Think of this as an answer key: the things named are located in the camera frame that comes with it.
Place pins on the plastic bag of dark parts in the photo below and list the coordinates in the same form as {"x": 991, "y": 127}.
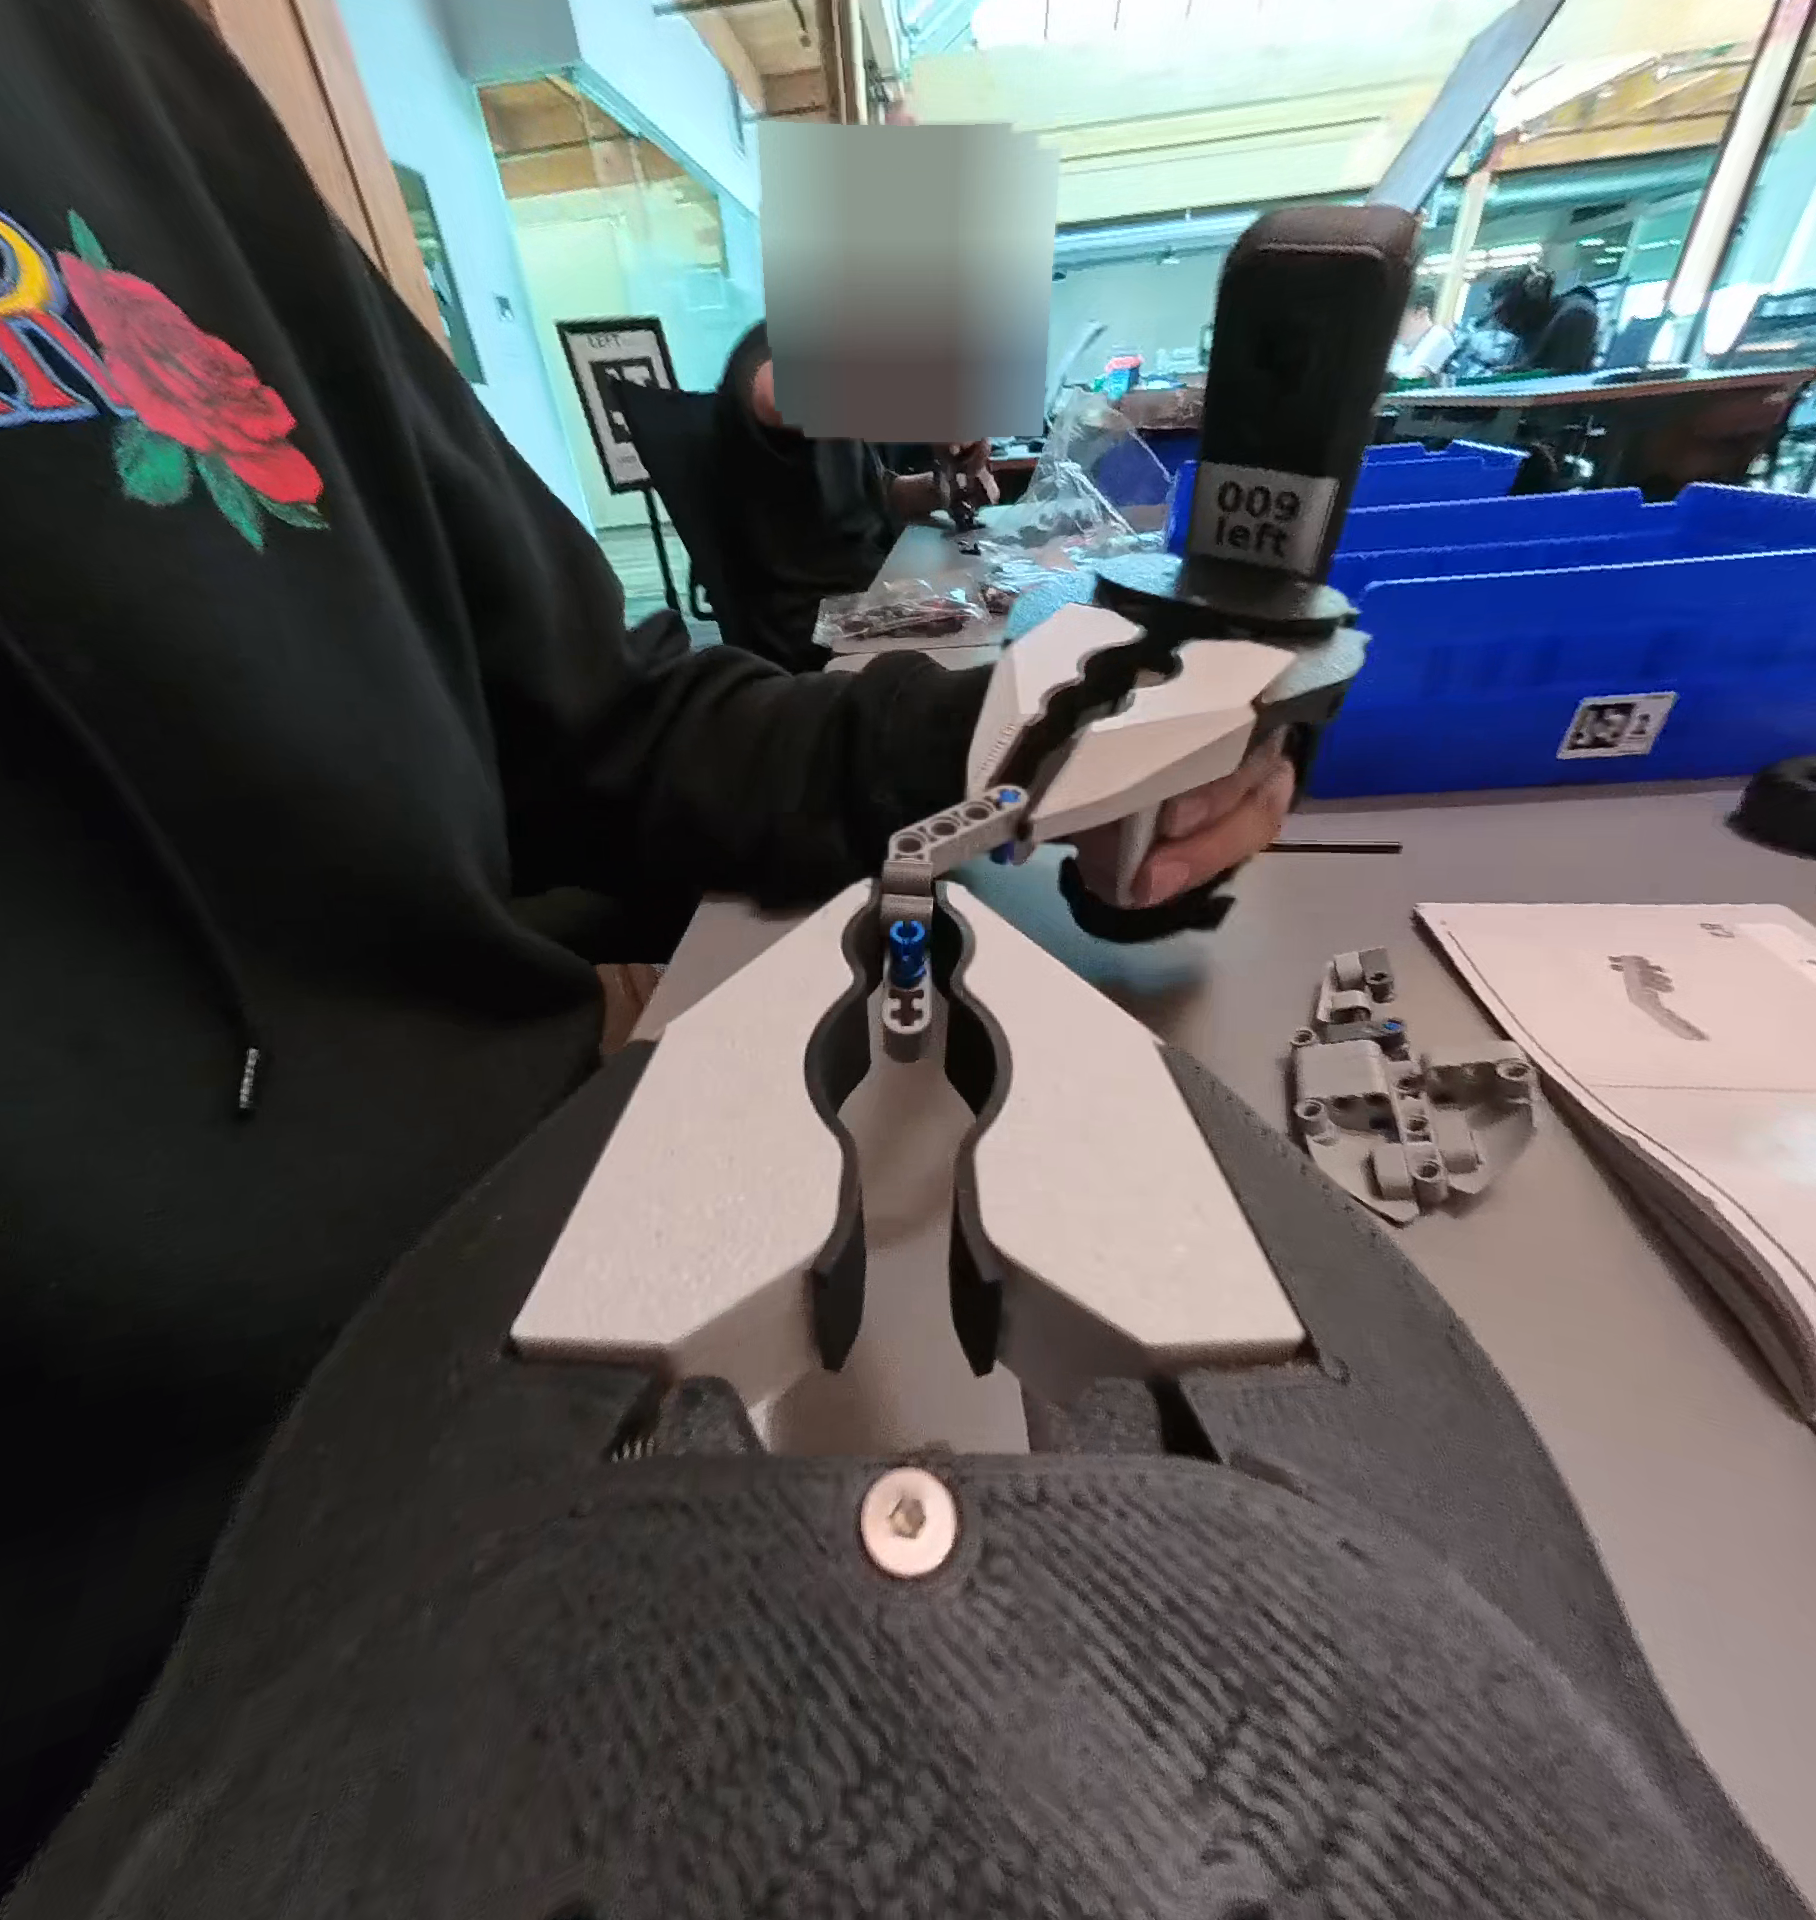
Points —
{"x": 910, "y": 611}

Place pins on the person's left hand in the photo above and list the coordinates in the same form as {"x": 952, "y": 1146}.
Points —
{"x": 1217, "y": 840}

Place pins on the blue brick pin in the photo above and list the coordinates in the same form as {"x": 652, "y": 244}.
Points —
{"x": 910, "y": 946}
{"x": 1005, "y": 840}

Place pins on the person's torso in black hoodie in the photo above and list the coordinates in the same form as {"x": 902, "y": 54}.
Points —
{"x": 175, "y": 749}

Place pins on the open instruction booklet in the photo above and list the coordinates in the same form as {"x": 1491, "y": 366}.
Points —
{"x": 1672, "y": 1079}

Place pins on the person's left forearm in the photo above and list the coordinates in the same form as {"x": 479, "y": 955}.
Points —
{"x": 818, "y": 766}

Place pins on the framed tag sign stand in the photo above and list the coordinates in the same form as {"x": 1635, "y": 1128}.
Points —
{"x": 594, "y": 353}

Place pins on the black office chair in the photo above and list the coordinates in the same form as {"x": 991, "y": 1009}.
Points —
{"x": 669, "y": 451}

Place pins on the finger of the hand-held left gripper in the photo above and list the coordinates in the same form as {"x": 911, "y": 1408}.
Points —
{"x": 1022, "y": 692}
{"x": 1164, "y": 749}

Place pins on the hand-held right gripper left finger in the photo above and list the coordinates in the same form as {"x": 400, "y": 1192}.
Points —
{"x": 697, "y": 1185}

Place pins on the black mesh chair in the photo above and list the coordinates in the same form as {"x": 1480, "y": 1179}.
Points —
{"x": 1794, "y": 322}

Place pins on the black brick axle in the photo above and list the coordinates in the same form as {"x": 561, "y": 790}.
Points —
{"x": 1336, "y": 847}

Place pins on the clear plastic bag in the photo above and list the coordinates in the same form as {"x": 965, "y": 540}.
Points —
{"x": 1074, "y": 497}

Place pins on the grey bent brick beam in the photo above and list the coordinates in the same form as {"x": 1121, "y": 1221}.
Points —
{"x": 900, "y": 900}

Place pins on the blue plastic bin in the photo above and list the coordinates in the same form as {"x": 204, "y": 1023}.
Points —
{"x": 1600, "y": 525}
{"x": 1434, "y": 469}
{"x": 1524, "y": 692}

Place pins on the long wooden table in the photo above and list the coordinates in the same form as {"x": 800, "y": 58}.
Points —
{"x": 1600, "y": 388}

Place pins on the grey brick assembly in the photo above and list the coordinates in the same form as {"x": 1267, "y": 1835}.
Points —
{"x": 1374, "y": 1112}

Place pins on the black rubber toy tire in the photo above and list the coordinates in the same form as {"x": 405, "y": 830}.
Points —
{"x": 1801, "y": 810}

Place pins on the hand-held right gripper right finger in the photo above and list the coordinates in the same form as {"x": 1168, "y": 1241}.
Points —
{"x": 1133, "y": 1185}

